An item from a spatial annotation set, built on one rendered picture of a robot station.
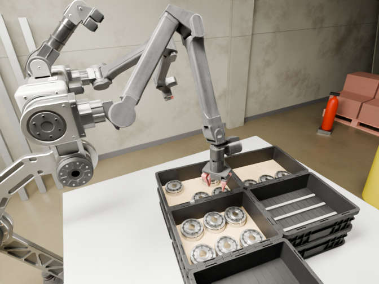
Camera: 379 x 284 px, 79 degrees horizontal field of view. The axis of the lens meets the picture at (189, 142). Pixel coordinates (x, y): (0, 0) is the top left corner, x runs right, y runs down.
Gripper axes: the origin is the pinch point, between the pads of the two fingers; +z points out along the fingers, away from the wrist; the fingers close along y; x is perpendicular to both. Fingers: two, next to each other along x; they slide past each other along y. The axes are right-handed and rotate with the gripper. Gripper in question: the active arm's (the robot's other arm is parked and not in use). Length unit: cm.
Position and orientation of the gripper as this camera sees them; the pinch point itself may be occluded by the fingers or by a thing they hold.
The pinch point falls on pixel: (216, 186)
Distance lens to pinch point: 99.6
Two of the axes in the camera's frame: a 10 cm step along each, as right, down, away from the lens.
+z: 0.3, 8.8, 4.8
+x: -4.7, 4.4, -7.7
